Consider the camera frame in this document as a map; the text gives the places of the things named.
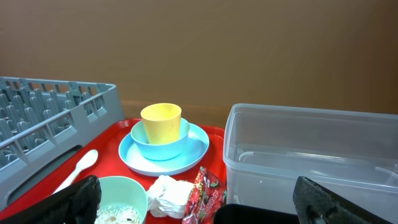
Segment white napkin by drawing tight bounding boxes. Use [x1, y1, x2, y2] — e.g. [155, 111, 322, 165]
[146, 175, 194, 219]

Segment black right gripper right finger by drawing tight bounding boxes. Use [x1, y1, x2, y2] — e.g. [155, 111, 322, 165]
[293, 176, 391, 224]

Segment yellow plastic cup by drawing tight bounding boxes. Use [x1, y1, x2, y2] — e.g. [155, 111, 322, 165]
[141, 103, 182, 144]

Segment black waste tray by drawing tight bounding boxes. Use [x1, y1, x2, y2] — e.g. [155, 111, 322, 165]
[213, 204, 299, 224]

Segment white plastic spoon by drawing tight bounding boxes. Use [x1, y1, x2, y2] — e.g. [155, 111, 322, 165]
[53, 149, 98, 194]

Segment rice and food scraps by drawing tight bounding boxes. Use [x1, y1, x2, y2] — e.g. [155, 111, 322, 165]
[95, 205, 141, 224]

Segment red plastic tray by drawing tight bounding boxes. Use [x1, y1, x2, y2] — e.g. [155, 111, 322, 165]
[1, 119, 226, 220]

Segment mint green bowl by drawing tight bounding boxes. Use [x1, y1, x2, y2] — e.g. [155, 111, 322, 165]
[97, 176, 148, 224]

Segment grey dishwasher rack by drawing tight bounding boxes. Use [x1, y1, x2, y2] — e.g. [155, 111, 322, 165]
[1, 77, 124, 210]

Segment red snack wrapper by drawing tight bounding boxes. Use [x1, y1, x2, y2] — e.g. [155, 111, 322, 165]
[182, 167, 228, 224]

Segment clear plastic bin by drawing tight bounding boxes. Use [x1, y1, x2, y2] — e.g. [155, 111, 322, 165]
[223, 103, 397, 223]

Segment light blue plate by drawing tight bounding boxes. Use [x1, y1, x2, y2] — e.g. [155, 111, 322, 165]
[118, 123, 210, 177]

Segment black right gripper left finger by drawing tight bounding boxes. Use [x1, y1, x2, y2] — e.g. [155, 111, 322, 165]
[1, 175, 101, 224]

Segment light blue bowl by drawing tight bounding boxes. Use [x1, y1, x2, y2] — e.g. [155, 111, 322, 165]
[130, 118, 190, 161]

